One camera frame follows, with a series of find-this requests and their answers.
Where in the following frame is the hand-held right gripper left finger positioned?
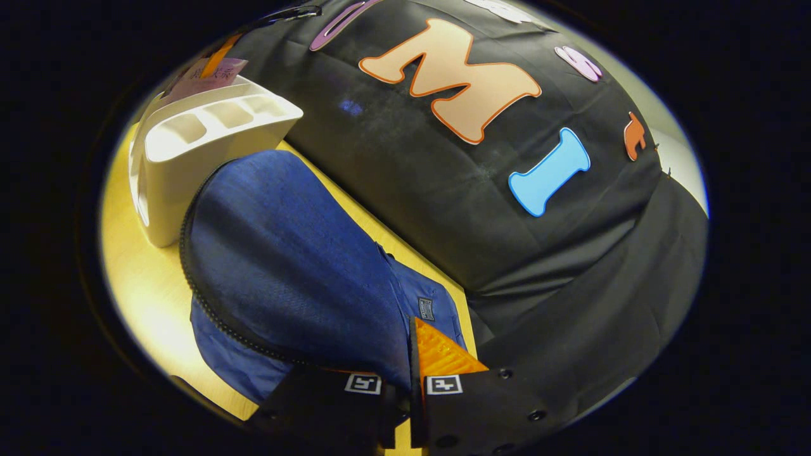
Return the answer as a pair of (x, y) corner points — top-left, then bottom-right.
(252, 366), (399, 456)

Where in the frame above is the black backdrop cloth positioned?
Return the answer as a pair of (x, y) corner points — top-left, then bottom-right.
(215, 0), (709, 433)

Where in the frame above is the white plastic bookshelf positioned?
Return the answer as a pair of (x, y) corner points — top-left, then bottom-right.
(129, 75), (304, 248)

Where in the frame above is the pink cover book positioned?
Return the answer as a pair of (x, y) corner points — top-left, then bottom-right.
(166, 57), (249, 103)

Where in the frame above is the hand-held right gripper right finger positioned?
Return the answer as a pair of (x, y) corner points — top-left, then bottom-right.
(408, 316), (574, 456)

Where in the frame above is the blue schoolbag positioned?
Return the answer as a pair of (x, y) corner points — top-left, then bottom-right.
(179, 150), (470, 407)

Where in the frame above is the black binder clip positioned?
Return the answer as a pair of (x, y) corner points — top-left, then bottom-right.
(252, 5), (322, 30)

